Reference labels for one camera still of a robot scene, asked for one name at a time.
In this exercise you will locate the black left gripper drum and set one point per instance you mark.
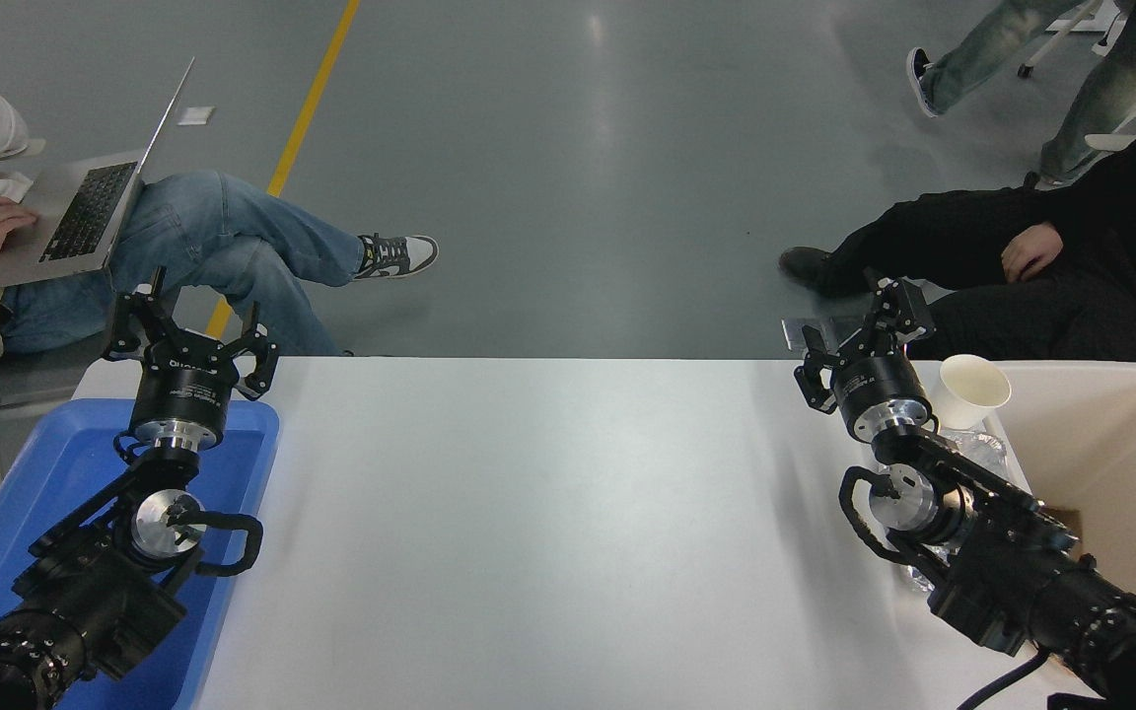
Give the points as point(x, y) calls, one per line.
point(183, 385)

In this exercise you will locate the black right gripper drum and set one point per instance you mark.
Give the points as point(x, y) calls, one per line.
point(879, 383)

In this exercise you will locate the white paper cup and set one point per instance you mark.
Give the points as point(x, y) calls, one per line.
point(970, 390)

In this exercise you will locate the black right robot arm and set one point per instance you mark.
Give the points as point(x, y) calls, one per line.
point(1002, 572)

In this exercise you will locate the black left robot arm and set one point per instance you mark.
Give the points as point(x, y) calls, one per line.
point(85, 602)

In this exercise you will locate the person's left hand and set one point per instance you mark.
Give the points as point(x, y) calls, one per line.
point(1031, 251)

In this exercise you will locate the metal floor socket plate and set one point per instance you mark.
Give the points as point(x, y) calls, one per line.
point(805, 333)

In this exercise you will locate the seated person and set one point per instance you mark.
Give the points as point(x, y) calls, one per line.
point(943, 232)

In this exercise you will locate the grey chair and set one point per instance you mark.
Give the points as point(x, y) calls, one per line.
point(26, 380)

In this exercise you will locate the crumpled silver foil tray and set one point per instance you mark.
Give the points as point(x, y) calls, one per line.
point(982, 452)

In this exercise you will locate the person with laptop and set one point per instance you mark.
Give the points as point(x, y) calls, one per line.
point(203, 227)

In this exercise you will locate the silver laptop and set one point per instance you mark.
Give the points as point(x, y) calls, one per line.
point(85, 212)

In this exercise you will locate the blue plastic tray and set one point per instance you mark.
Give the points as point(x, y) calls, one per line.
point(45, 463)

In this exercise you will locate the large pale bin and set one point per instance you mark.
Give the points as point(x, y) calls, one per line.
point(1110, 444)

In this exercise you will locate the standing person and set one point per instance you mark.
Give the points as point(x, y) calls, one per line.
point(1110, 89)

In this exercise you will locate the white wheeled chair base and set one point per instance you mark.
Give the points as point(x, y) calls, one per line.
point(1056, 39)

